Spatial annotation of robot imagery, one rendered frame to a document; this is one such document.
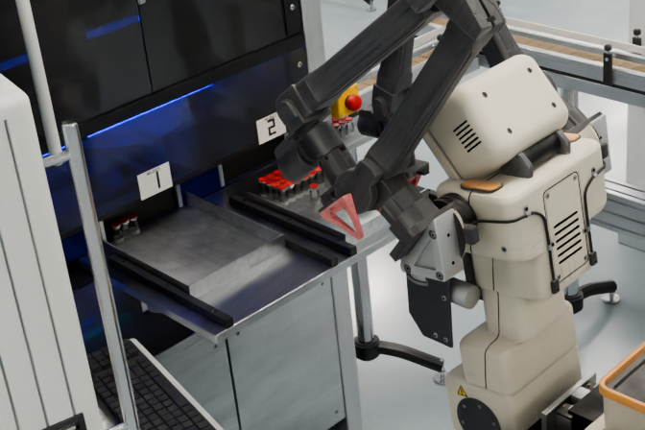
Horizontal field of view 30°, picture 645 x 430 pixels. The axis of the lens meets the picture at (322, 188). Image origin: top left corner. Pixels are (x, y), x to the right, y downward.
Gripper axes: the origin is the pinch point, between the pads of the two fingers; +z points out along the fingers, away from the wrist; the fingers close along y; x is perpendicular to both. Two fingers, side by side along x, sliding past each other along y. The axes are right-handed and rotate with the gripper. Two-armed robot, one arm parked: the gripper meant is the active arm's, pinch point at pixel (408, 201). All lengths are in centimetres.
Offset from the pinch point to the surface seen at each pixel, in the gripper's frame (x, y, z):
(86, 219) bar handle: 90, -24, -40
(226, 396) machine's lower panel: 32, 41, 48
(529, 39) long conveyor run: -88, 34, -6
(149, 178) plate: 43, 34, -16
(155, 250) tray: 46, 32, -1
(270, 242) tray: 32.3, 9.7, -2.1
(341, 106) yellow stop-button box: -14.9, 34.2, -12.3
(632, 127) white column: -143, 40, 42
